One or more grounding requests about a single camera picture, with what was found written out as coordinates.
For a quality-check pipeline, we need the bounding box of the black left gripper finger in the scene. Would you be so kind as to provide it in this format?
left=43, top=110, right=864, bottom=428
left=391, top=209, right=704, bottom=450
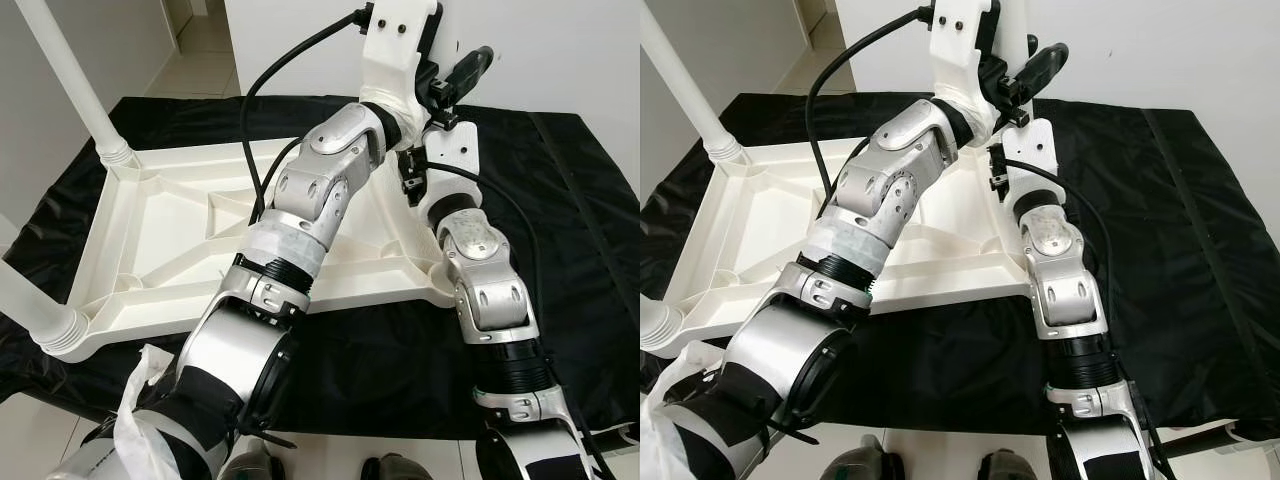
left=445, top=45, right=497, bottom=99
left=1018, top=40, right=1069, bottom=97

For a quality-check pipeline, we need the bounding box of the white plastic screw-in table leg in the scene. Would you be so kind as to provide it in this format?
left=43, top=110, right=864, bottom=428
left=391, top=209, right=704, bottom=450
left=0, top=255, right=93, bottom=359
left=640, top=0, right=746, bottom=166
left=640, top=300, right=686, bottom=353
left=13, top=0, right=138, bottom=169

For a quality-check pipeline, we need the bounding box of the white plastic children table top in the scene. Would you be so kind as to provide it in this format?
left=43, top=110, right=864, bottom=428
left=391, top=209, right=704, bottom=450
left=40, top=135, right=459, bottom=363
left=640, top=135, right=1041, bottom=359

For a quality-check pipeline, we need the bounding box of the black fabric table cover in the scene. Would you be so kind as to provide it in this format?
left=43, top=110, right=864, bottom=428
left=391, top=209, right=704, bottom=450
left=640, top=93, right=1280, bottom=441
left=0, top=95, right=641, bottom=441

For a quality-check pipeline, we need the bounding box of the grey right robot foot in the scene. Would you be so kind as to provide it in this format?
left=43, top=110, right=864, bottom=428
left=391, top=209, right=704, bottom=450
left=362, top=455, right=431, bottom=480
left=980, top=450, right=1031, bottom=480

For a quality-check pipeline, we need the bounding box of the grey robot foot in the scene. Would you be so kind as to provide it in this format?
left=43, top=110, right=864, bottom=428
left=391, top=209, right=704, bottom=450
left=225, top=440, right=276, bottom=480
left=980, top=450, right=1031, bottom=480
left=362, top=455, right=431, bottom=480
left=830, top=440, right=906, bottom=480

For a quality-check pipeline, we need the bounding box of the grey left robot foot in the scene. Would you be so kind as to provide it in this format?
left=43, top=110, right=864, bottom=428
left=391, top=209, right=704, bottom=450
left=225, top=440, right=276, bottom=480
left=830, top=440, right=906, bottom=480

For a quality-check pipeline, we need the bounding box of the black metal bar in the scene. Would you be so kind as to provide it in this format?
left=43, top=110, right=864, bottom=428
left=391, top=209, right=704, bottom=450
left=1165, top=428, right=1246, bottom=459
left=590, top=425, right=641, bottom=453

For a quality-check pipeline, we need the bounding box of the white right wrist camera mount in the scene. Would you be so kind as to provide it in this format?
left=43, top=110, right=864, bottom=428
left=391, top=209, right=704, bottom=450
left=420, top=125, right=479, bottom=216
left=1003, top=120, right=1058, bottom=206

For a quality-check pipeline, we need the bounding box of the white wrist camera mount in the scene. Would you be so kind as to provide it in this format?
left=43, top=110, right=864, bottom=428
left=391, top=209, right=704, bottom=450
left=420, top=125, right=479, bottom=216
left=928, top=0, right=1004, bottom=131
left=1003, top=120, right=1058, bottom=206
left=358, top=0, right=444, bottom=136

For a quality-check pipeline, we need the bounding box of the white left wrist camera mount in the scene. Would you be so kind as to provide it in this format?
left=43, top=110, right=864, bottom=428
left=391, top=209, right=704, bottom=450
left=928, top=0, right=1004, bottom=131
left=358, top=0, right=444, bottom=136

